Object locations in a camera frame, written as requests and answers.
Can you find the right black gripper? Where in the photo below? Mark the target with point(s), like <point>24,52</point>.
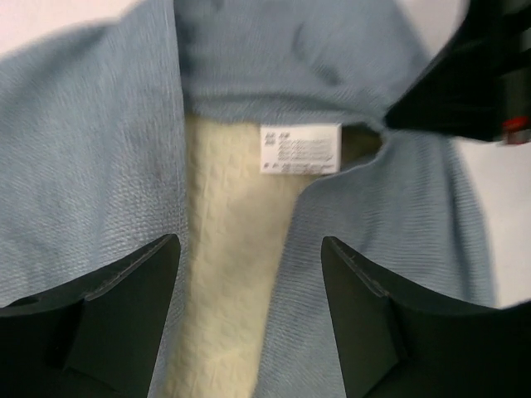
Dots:
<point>478,85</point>

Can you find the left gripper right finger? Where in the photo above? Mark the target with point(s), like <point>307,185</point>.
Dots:
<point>398,339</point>

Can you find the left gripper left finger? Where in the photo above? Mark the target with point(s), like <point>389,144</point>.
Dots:
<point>95,336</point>

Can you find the striped pillowcase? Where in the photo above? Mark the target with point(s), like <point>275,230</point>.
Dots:
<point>94,160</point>

